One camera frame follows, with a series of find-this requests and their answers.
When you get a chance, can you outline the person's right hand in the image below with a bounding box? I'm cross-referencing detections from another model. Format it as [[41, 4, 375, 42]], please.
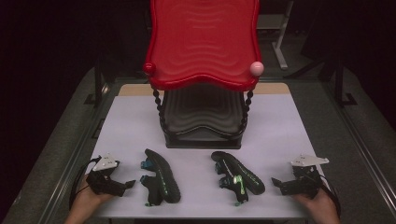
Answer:
[[292, 189, 339, 216]]

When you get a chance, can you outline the metal frame rail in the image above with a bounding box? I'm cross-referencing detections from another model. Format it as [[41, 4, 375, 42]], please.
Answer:
[[36, 78, 120, 224], [320, 78, 396, 206]]

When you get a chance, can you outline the red and black shoe rack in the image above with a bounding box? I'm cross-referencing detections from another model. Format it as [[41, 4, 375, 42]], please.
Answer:
[[143, 0, 265, 149]]

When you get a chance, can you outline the person's left hand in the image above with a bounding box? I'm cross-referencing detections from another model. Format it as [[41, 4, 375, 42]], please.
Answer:
[[73, 175, 113, 216]]

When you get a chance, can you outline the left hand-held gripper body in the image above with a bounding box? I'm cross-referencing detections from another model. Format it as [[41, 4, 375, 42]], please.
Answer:
[[86, 152, 127, 198]]

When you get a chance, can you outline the black sandal with green trim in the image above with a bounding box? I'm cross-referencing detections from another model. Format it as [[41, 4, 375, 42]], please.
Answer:
[[210, 150, 266, 207], [139, 148, 182, 207]]

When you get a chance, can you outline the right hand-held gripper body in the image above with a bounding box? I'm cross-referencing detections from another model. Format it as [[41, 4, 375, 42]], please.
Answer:
[[280, 154, 330, 199]]

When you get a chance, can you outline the black cable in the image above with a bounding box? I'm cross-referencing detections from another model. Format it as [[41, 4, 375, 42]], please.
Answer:
[[319, 174, 342, 218], [68, 156, 103, 210]]

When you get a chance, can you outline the black metal stand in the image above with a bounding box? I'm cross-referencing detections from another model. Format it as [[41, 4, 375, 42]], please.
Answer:
[[333, 60, 359, 108]]

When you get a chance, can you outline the white metal stand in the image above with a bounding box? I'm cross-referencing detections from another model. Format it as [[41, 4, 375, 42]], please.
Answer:
[[256, 0, 294, 71]]

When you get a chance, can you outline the black tripod leg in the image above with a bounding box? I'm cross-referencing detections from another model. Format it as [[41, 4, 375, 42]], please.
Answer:
[[283, 59, 326, 79]]

